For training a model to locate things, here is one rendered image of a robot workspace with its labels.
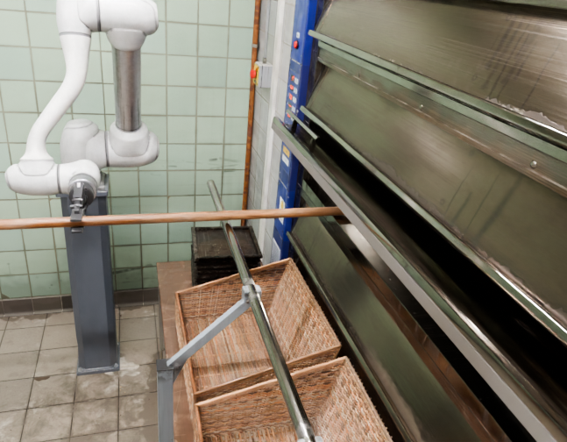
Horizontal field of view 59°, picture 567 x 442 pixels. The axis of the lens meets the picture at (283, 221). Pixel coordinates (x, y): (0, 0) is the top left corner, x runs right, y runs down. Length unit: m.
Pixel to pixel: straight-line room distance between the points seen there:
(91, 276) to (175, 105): 0.96
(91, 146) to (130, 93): 0.30
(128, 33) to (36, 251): 1.57
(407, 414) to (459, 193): 0.57
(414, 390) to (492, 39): 0.81
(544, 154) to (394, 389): 0.74
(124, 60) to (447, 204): 1.29
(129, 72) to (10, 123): 0.96
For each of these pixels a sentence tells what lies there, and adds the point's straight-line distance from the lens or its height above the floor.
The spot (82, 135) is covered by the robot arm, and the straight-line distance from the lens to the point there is 2.20.
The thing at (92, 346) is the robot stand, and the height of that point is 0.17.
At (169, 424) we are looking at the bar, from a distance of 1.53.
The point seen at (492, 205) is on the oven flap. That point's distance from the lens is 1.02.
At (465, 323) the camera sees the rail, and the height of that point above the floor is 1.43.
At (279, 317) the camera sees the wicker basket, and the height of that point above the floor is 0.64.
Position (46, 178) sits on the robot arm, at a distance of 1.83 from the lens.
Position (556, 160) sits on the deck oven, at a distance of 0.91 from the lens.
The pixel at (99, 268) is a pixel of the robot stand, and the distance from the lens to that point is 2.44.
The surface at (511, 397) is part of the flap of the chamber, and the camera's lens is 0.80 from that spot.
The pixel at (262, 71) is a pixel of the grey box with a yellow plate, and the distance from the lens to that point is 2.39.
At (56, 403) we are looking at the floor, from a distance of 2.71.
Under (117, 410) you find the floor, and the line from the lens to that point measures 2.62.
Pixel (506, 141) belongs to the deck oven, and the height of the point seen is 1.67.
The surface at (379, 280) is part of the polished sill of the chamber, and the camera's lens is 1.41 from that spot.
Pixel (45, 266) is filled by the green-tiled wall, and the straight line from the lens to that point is 3.12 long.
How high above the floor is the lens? 1.90
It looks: 26 degrees down
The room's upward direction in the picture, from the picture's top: 6 degrees clockwise
